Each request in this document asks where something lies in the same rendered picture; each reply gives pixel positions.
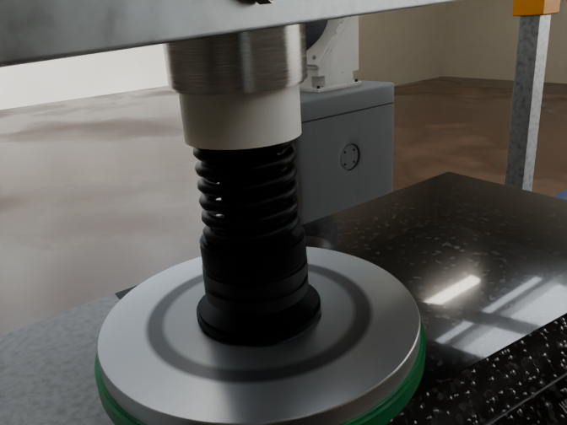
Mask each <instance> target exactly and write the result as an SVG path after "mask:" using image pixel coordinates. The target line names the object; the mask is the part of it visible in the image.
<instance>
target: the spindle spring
mask: <svg viewBox="0 0 567 425"><path fill-rule="evenodd" d="M293 142H294V139H293V140H290V141H288V142H285V143H280V144H276V145H272V146H267V147H262V148H249V149H237V150H210V149H201V148H193V155H194V156H195V157H196V158H197V159H198V161H197V164H196V166H195V171H196V172H197V175H199V176H201V178H199V179H198V181H197V189H198V190H199V191H200V192H201V193H202V194H201V196H200V198H199V203H200V205H201V207H202V209H203V210H202V221H203V222H204V223H205V226H204V229H203V234H204V237H205V239H206V240H207V241H208V242H210V243H212V244H214V245H220V246H223V247H230V248H246V247H254V246H259V245H265V244H269V243H272V242H274V241H276V240H279V239H282V238H283V237H284V236H286V235H288V234H290V233H291V232H292V231H293V230H294V229H295V228H296V227H297V226H298V224H299V221H300V214H299V211H298V210H297V207H298V206H299V198H298V197H297V195H296V192H297V190H298V182H297V180H296V179H295V176H296V173H297V168H296V165H295V163H294V159H295V158H296V151H295V148H294V146H293V145H292V144H293ZM278 153H281V154H278ZM271 155H274V158H272V159H268V160H264V161H262V162H257V163H253V164H243V165H235V166H217V163H234V162H242V161H248V160H253V159H261V158H265V157H268V156H271ZM273 173H275V175H274V176H271V177H269V178H266V179H263V180H257V181H252V182H247V183H240V184H218V183H219V180H220V181H232V180H248V179H254V178H257V177H262V176H265V175H270V174H273ZM275 190H277V192H274V193H273V194H270V195H267V196H262V197H258V198H254V199H249V200H242V201H221V200H215V199H217V198H238V197H247V196H256V195H261V194H264V193H268V192H270V191H275ZM275 207H278V208H277V209H275V210H273V211H271V212H266V213H264V214H260V215H256V216H251V217H245V218H225V217H223V215H244V214H251V213H259V212H264V211H267V210H270V209H273V208H275ZM217 214H221V215H219V216H216V215H217ZM283 221H284V222H283ZM281 222H282V223H281ZM278 223H281V224H279V225H277V226H275V227H272V228H270V229H266V230H263V231H259V232H254V233H249V234H224V233H220V232H218V231H217V230H219V231H226V232H240V231H250V230H256V229H263V228H266V227H270V226H273V225H275V224H278Z"/></svg>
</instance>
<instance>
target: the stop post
mask: <svg viewBox="0 0 567 425"><path fill-rule="evenodd" d="M559 7H560V0H514V2H513V13H512V15H513V16H520V23H519V32H518V41H517V52H516V70H515V79H514V88H513V98H512V107H511V117H510V135H509V144H508V153H507V163H506V172H505V185H506V186H512V187H515V188H519V189H522V190H527V191H532V181H533V173H534V165H535V158H536V150H537V135H538V128H539V119H540V111H541V103H542V96H543V81H544V74H545V66H546V58H547V50H548V35H549V27H550V19H551V14H555V13H559Z"/></svg>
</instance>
